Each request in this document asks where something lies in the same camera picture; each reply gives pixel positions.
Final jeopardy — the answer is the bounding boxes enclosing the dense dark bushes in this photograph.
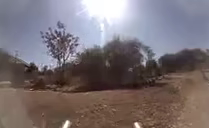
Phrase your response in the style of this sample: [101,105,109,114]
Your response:
[31,35,164,93]

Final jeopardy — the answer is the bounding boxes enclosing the thin bare tree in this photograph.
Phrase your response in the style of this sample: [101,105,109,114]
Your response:
[39,21,81,69]

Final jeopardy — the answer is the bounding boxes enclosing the robot's own part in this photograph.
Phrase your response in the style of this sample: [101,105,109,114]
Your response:
[61,119,72,128]
[132,121,142,128]

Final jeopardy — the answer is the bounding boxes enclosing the dark tree clump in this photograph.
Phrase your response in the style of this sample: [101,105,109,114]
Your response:
[158,48,209,74]

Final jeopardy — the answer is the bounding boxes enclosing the building with sloped roof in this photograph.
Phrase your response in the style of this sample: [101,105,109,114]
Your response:
[0,48,33,88]

